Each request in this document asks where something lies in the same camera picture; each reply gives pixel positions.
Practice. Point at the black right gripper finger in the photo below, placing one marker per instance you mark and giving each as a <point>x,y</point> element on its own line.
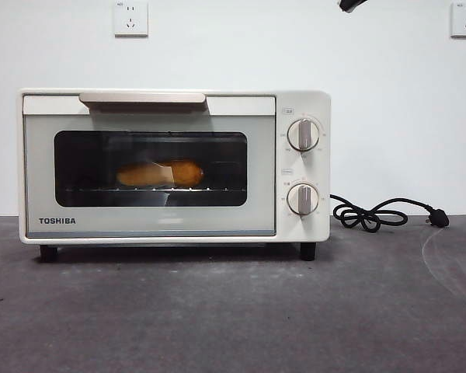
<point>349,4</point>

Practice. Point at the yellow corn cob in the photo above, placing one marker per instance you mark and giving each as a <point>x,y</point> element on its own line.
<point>186,173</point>

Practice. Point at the cream Toshiba toaster oven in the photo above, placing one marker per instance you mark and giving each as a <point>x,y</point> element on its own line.
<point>303,101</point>

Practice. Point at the cream temperature knob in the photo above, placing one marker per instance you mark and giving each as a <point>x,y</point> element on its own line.
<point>303,135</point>

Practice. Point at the cream timer knob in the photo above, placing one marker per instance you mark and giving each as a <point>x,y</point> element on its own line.
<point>303,200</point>

